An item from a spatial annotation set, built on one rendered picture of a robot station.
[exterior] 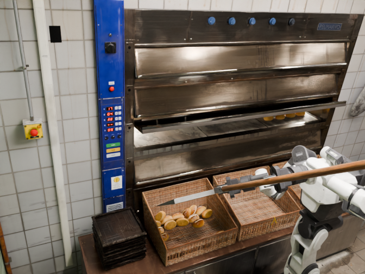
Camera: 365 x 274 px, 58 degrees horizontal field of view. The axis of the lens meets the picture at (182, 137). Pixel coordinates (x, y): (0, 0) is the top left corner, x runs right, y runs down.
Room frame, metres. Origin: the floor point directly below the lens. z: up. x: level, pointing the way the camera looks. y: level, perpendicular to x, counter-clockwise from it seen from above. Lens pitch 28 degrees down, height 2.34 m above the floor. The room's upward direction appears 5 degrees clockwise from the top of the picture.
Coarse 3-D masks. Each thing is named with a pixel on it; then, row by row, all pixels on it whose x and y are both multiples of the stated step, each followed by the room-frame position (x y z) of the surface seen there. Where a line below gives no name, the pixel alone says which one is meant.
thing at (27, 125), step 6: (24, 120) 1.63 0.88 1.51; (36, 120) 1.64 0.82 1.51; (24, 126) 1.58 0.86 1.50; (30, 126) 1.60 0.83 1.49; (36, 126) 1.61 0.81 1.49; (42, 126) 1.63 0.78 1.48; (24, 132) 1.58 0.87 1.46; (42, 132) 1.62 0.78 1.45; (30, 138) 1.59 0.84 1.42; (36, 138) 1.60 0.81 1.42
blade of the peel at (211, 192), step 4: (200, 192) 1.55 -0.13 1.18; (204, 192) 1.56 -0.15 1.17; (208, 192) 1.57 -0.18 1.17; (212, 192) 1.58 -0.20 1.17; (184, 196) 1.50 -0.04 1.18; (188, 196) 1.51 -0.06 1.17; (192, 196) 1.52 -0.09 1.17; (196, 196) 1.53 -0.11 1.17; (200, 196) 1.54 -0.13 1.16; (172, 200) 1.49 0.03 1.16; (176, 200) 1.47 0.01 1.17; (180, 200) 1.48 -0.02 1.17; (184, 200) 1.49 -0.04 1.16; (188, 200) 1.50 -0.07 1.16; (160, 204) 1.63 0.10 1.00; (164, 204) 1.58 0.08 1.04; (168, 204) 1.53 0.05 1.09
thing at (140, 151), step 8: (320, 120) 2.78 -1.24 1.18; (264, 128) 2.50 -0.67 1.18; (272, 128) 2.51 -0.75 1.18; (280, 128) 2.53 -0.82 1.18; (288, 128) 2.56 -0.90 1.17; (296, 128) 2.60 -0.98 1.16; (304, 128) 2.65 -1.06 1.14; (208, 136) 2.26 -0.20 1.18; (216, 136) 2.28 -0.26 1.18; (224, 136) 2.29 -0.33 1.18; (232, 136) 2.30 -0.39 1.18; (240, 136) 2.34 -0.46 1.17; (248, 136) 2.37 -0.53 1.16; (256, 136) 2.41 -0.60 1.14; (160, 144) 2.08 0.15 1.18; (168, 144) 2.09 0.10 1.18; (176, 144) 2.10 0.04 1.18; (184, 144) 2.11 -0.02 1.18; (192, 144) 2.14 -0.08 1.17; (200, 144) 2.17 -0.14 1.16; (208, 144) 2.20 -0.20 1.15; (136, 152) 1.95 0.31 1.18; (144, 152) 1.97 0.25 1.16; (152, 152) 2.00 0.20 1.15; (160, 152) 2.03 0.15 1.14
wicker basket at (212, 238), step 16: (144, 192) 1.93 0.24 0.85; (160, 192) 1.99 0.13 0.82; (176, 192) 2.04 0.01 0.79; (144, 208) 1.88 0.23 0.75; (176, 208) 2.01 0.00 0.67; (208, 208) 2.11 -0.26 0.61; (224, 208) 1.92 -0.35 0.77; (144, 224) 1.87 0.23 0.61; (208, 224) 1.95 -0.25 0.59; (224, 224) 1.90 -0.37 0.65; (160, 240) 1.61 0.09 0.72; (176, 240) 1.75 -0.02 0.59; (192, 240) 1.76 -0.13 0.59; (208, 240) 1.67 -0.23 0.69; (224, 240) 1.73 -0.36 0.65; (160, 256) 1.59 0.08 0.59; (176, 256) 1.56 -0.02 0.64; (192, 256) 1.61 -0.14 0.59
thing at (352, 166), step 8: (360, 160) 0.93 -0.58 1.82; (320, 168) 1.04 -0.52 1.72; (328, 168) 1.01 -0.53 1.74; (336, 168) 0.98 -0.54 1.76; (344, 168) 0.95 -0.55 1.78; (352, 168) 0.93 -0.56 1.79; (360, 168) 0.91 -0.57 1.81; (280, 176) 1.19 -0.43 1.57; (288, 176) 1.14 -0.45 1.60; (296, 176) 1.11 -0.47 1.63; (304, 176) 1.08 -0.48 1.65; (312, 176) 1.05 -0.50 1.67; (320, 176) 1.03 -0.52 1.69; (240, 184) 1.40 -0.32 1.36; (248, 184) 1.34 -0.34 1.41; (256, 184) 1.30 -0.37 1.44; (264, 184) 1.26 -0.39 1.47
